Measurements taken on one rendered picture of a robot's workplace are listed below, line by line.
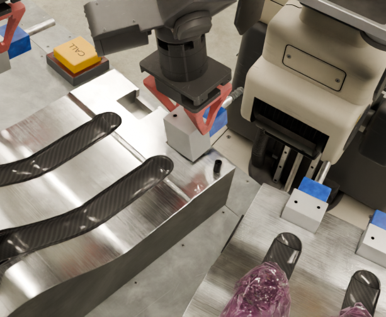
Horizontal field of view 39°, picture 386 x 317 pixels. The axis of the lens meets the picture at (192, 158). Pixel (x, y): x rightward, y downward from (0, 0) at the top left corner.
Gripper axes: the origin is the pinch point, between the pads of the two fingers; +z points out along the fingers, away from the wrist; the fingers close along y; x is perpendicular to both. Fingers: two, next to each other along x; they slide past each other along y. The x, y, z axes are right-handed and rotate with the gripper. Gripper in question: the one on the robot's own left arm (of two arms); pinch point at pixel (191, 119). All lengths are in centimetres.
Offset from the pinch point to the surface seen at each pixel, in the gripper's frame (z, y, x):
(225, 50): 97, -92, 101
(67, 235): 1.6, 0.9, -22.2
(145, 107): 5.5, -11.3, 0.7
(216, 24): 96, -107, 111
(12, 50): -5.0, -26.1, -9.8
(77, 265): 0.6, 5.8, -24.1
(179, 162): 4.6, 1.1, -4.1
